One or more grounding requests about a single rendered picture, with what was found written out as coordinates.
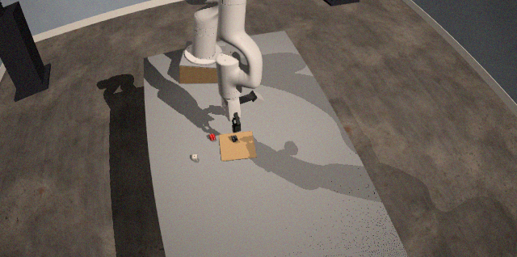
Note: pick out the tan mat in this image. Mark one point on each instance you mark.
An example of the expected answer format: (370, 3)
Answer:
(241, 149)

